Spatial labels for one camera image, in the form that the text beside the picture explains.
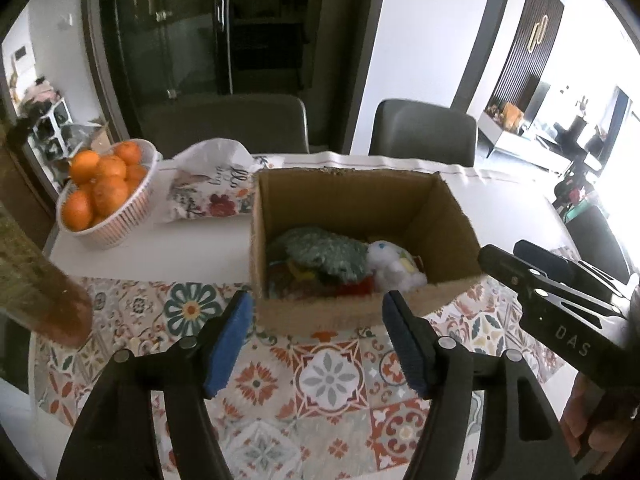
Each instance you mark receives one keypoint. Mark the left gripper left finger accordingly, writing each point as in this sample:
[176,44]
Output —
[224,337]

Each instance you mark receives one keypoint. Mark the person's right hand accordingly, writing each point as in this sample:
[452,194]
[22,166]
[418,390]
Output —
[602,428]

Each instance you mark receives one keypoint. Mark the red fluffy pom-pom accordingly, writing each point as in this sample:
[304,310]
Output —
[365,287]

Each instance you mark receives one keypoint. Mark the glass vase with dried plants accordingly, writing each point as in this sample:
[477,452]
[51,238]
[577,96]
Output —
[37,294]

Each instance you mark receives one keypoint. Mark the dark dining chair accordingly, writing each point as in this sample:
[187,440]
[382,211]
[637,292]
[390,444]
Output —
[408,129]
[263,123]

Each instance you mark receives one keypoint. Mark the left dark dining chair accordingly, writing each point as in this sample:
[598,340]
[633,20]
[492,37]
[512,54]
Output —
[263,123]

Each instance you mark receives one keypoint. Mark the patterned table runner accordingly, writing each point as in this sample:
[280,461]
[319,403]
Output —
[331,405]

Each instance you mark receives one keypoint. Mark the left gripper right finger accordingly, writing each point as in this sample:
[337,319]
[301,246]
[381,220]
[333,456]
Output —
[412,347]

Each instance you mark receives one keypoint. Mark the right dark dining chair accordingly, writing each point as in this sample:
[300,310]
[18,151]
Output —
[408,129]

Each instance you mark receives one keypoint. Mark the black glass cabinet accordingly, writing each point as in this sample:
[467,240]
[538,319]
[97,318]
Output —
[164,52]

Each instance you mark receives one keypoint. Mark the green textured cloth pouch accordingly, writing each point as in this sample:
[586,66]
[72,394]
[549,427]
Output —
[317,249]

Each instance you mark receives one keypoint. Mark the white plush bunny toy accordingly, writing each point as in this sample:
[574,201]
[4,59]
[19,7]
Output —
[393,268]

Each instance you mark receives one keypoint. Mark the white tv console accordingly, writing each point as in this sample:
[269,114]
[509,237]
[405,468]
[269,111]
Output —
[537,150]

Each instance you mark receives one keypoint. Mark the white plastic fruit basket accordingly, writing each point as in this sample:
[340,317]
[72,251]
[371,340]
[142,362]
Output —
[108,194]

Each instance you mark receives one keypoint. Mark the white shoe rack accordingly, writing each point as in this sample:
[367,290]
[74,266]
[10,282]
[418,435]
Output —
[48,149]

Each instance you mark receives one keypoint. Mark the brown cardboard box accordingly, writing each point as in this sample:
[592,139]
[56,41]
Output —
[415,211]

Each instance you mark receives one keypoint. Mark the floral tissue box cover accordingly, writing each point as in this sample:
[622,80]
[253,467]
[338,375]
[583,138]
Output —
[215,179]

